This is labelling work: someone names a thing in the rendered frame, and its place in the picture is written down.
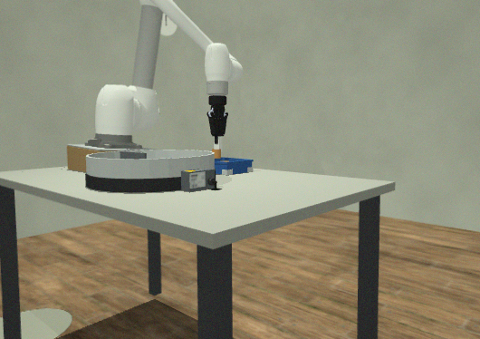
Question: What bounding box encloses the blue crate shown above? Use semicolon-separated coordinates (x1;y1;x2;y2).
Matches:
215;157;254;175

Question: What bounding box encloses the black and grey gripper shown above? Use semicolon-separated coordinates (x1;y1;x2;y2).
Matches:
206;95;228;151

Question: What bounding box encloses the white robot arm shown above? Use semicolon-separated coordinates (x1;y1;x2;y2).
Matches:
85;0;243;149

